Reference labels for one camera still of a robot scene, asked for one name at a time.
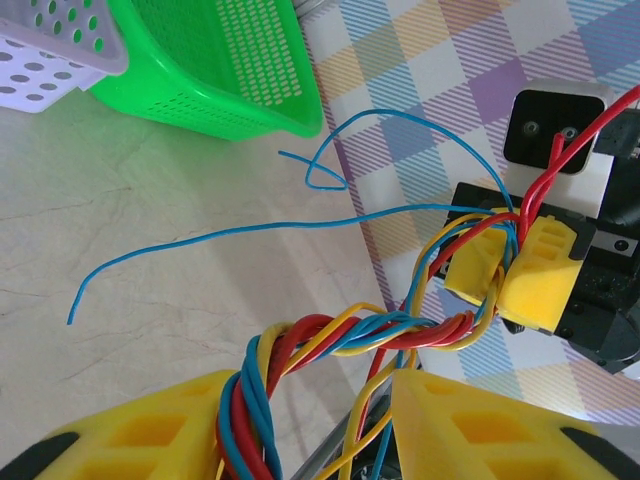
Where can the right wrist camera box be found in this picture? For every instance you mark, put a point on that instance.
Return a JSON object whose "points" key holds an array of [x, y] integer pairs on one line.
{"points": [[550, 125]]}

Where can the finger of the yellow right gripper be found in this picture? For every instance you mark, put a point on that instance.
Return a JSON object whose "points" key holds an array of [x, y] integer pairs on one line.
{"points": [[472, 270], [542, 290]]}

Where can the purple perforated plastic basket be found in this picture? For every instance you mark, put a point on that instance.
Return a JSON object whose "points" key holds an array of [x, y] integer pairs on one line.
{"points": [[30, 75]]}

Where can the aluminium frame post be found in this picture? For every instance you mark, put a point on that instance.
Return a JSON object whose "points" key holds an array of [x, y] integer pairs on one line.
{"points": [[312, 4]]}

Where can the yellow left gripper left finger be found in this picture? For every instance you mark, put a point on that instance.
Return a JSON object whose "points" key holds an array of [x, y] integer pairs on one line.
{"points": [[130, 435]]}

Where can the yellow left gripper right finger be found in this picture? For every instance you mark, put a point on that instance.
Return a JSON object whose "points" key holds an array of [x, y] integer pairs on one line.
{"points": [[500, 440]]}

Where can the green perforated plastic basket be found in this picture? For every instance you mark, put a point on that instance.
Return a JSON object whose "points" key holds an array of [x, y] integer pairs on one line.
{"points": [[200, 65]]}

